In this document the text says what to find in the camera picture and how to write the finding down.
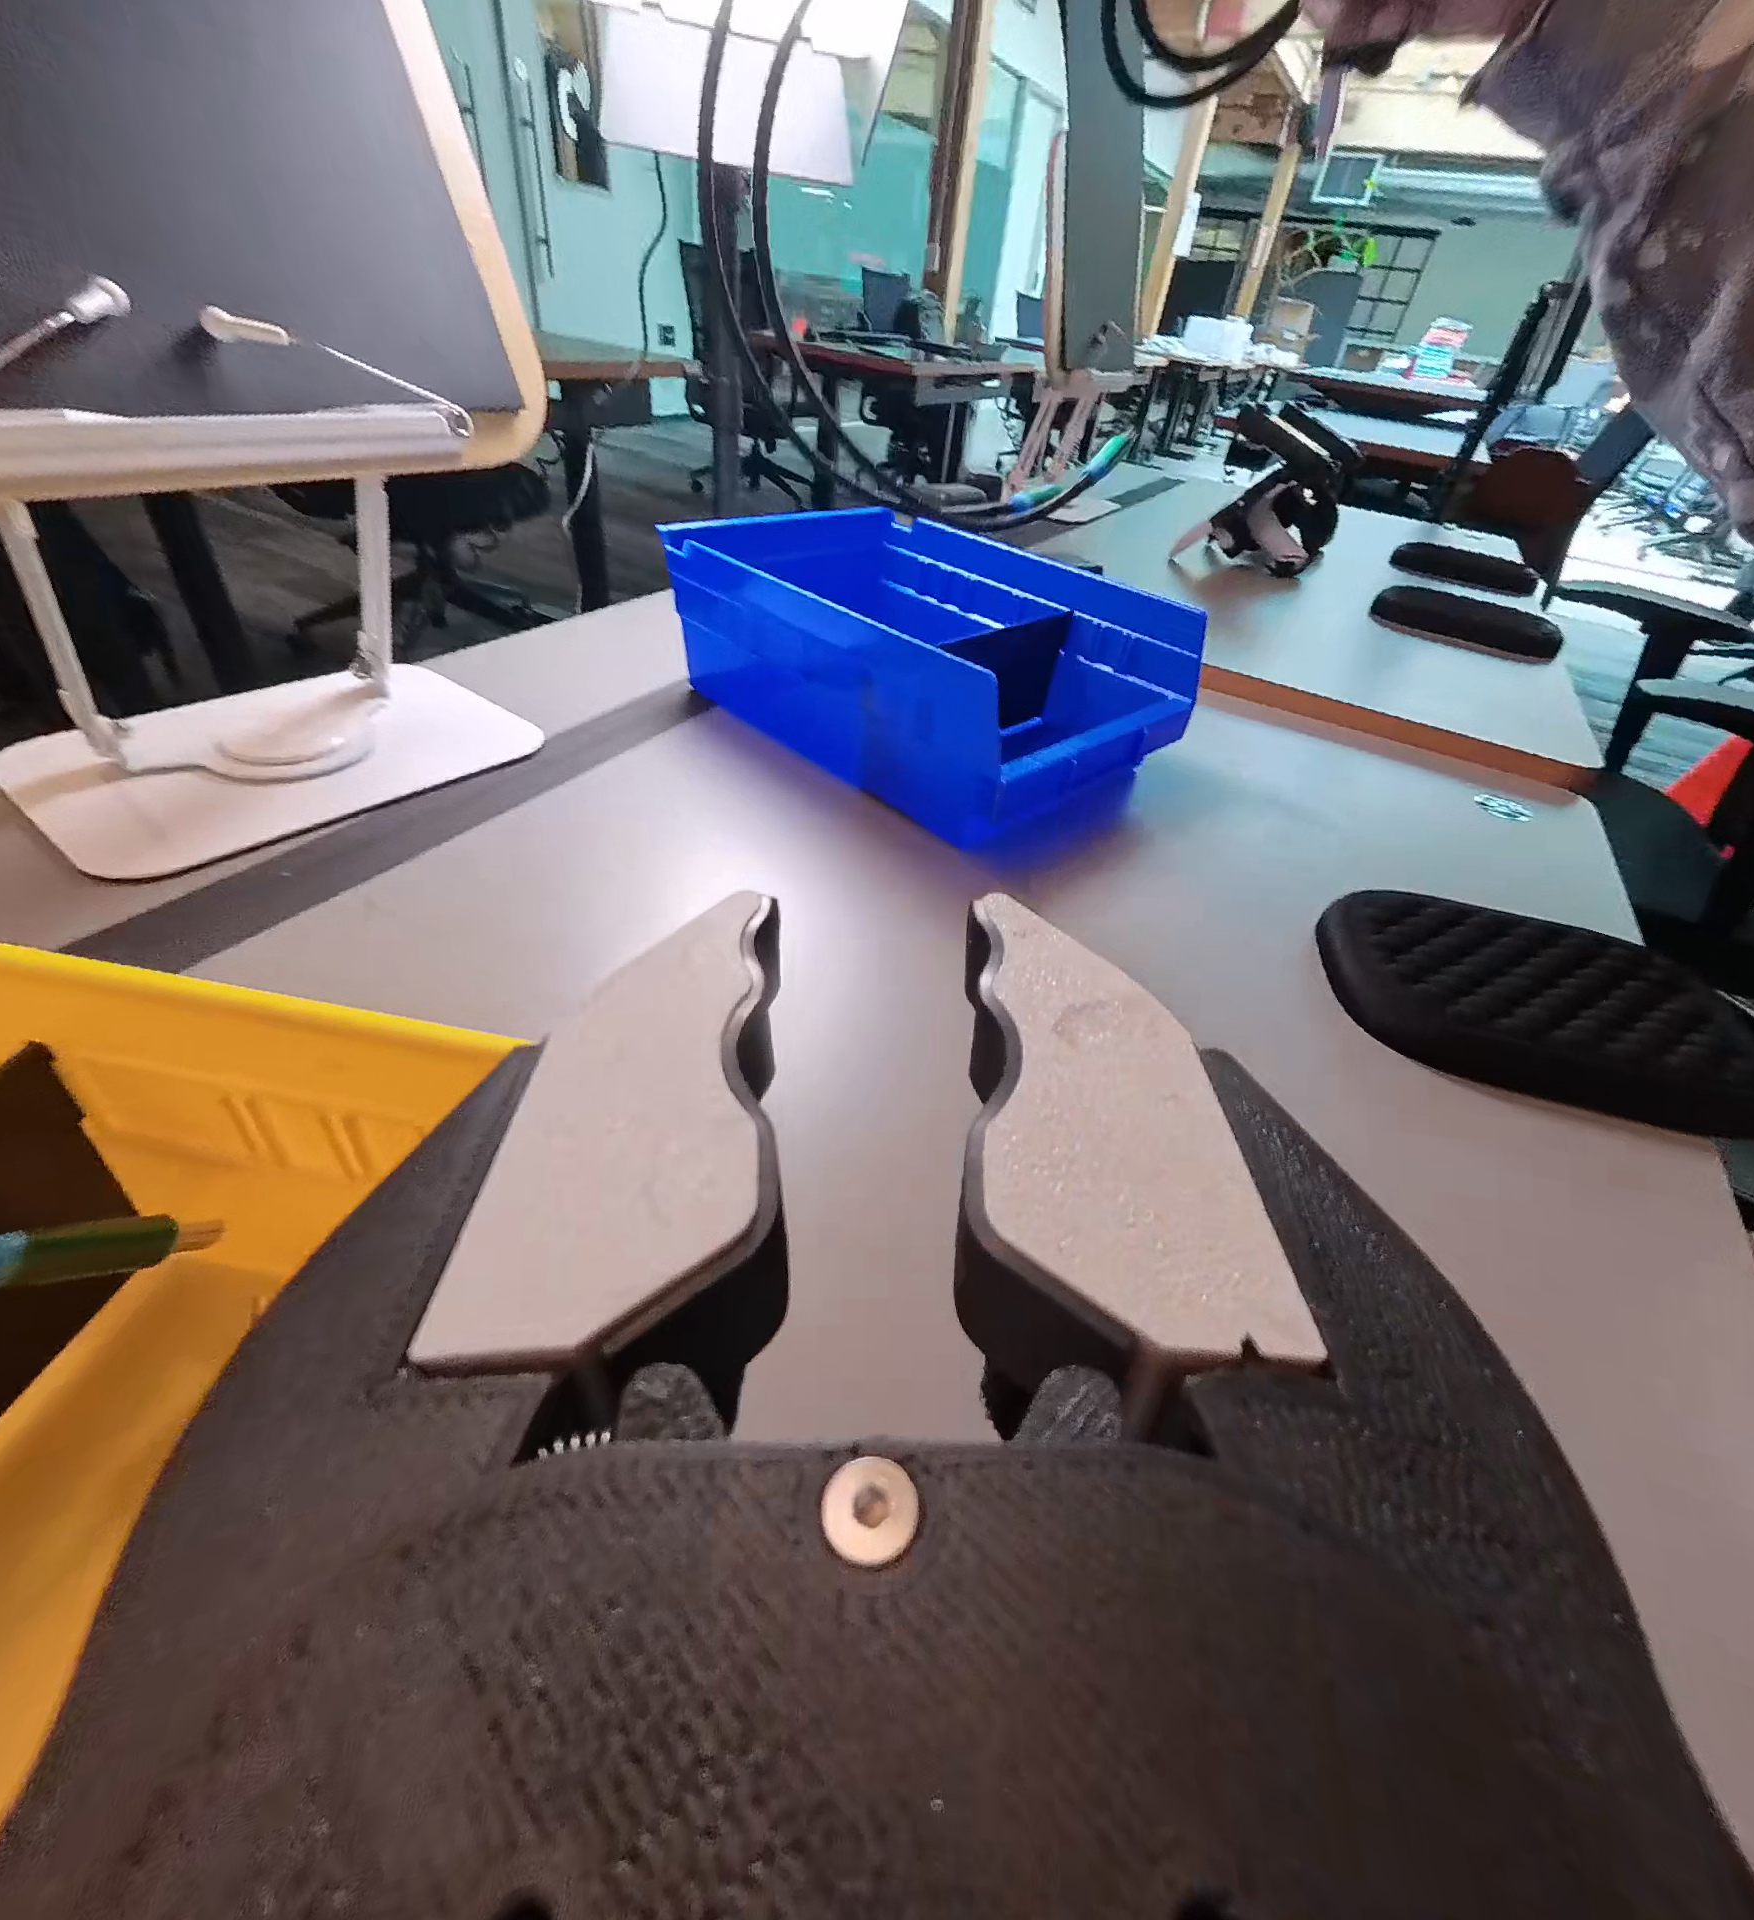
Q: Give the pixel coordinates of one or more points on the wood edged grey table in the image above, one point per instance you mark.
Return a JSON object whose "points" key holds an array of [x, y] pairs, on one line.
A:
{"points": [[1341, 660]]}

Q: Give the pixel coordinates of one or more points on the blue plastic bin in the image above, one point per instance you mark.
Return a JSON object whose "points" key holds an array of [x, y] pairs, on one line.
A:
{"points": [[818, 660]]}

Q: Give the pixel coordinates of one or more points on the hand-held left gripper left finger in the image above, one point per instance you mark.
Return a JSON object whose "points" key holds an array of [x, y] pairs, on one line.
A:
{"points": [[608, 1185]]}

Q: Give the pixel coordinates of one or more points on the black wrist rest pad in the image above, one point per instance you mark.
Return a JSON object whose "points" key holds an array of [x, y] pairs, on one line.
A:
{"points": [[1553, 1005], [1462, 567], [1471, 623]]}

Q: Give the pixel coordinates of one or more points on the yellow plastic bin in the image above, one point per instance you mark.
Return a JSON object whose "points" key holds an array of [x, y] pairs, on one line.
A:
{"points": [[294, 1079]]}

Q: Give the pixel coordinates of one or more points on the grey door with window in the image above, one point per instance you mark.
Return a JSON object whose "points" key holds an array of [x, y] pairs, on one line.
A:
{"points": [[577, 223]]}

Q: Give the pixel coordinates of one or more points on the dark office desk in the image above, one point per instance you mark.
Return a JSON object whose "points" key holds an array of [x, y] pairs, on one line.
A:
{"points": [[939, 359]]}

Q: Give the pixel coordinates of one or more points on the white board stand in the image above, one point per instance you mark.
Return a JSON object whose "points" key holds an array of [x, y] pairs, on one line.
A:
{"points": [[368, 780]]}

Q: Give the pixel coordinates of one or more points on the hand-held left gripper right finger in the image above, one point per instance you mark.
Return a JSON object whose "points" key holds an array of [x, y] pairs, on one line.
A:
{"points": [[1131, 1185]]}

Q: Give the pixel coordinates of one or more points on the wood top office desk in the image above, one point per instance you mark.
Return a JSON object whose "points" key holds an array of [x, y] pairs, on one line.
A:
{"points": [[608, 359]]}

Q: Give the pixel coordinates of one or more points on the small black tilted board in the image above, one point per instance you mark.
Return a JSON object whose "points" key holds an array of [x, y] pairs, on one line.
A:
{"points": [[1102, 195]]}

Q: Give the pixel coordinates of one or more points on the black bin divider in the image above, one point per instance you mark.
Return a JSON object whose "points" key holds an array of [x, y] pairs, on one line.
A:
{"points": [[7, 1170], [1004, 668]]}

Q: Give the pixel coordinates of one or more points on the person's right forearm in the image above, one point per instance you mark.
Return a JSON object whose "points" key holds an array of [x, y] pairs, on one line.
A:
{"points": [[1717, 223]]}

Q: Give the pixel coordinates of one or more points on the large black wood-rimmed board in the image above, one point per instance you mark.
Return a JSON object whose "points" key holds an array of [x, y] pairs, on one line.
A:
{"points": [[217, 179]]}

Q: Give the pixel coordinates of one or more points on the wooden post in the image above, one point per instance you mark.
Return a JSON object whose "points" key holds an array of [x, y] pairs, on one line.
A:
{"points": [[963, 149]]}

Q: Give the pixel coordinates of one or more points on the orange red object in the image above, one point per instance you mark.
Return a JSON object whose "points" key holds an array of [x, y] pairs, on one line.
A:
{"points": [[1717, 786]]}

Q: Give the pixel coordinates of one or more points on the brown back office chair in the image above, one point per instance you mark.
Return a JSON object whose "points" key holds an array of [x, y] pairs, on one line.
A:
{"points": [[1545, 495]]}

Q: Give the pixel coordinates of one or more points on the spare hand-held gripper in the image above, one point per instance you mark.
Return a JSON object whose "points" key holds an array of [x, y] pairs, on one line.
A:
{"points": [[1267, 516]]}

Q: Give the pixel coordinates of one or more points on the black office chair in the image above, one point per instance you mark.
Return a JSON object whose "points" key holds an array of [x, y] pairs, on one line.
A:
{"points": [[1689, 886], [704, 328]]}

